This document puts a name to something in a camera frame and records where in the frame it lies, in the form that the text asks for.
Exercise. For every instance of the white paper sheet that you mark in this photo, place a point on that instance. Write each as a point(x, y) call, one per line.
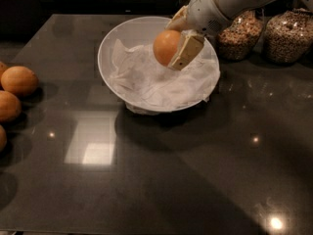
point(148, 86)

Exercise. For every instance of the orange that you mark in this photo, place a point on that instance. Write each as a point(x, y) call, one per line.
point(10, 107)
point(20, 81)
point(165, 46)

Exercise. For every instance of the orange lower left edge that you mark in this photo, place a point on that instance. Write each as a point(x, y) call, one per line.
point(3, 138)

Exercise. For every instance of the glass jar middle grains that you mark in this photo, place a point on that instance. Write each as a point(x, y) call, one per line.
point(236, 41)

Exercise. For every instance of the white bowl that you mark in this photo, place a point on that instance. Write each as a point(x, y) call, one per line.
point(140, 31)

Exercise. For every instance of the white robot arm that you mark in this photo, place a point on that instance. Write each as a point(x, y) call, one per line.
point(233, 8)

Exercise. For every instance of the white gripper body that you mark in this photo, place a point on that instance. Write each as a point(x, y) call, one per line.
point(202, 13)

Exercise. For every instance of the glass jar right grains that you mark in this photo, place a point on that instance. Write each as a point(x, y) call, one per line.
point(288, 36)

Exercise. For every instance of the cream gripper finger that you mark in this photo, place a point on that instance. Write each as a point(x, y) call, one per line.
point(190, 44)
point(179, 20)

